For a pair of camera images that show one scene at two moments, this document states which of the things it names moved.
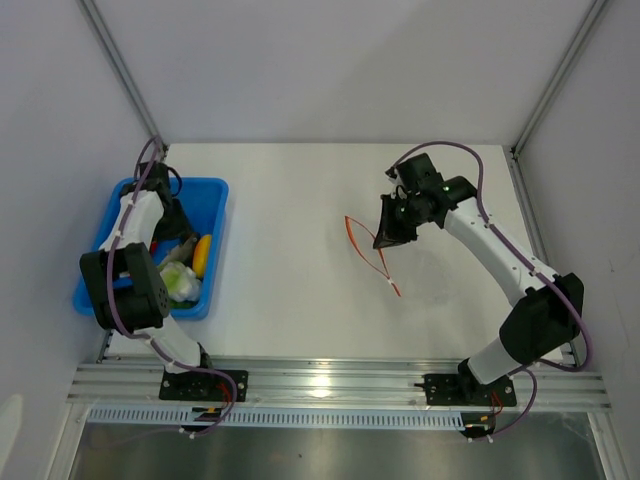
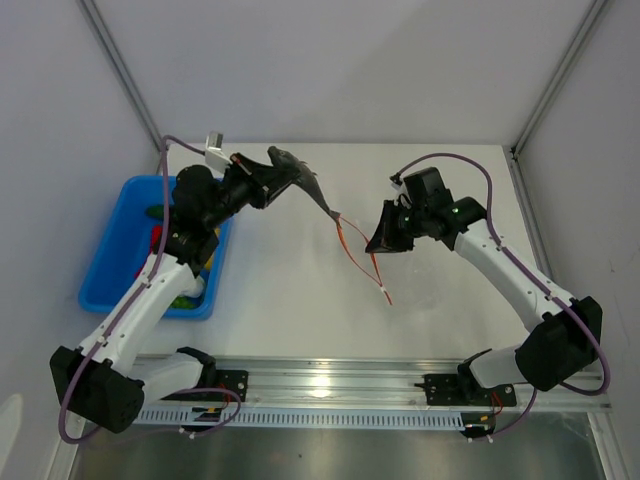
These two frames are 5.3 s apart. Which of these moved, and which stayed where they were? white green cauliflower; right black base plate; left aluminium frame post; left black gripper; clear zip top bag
Moved: left black gripper; clear zip top bag
Stayed: left aluminium frame post; white green cauliflower; right black base plate
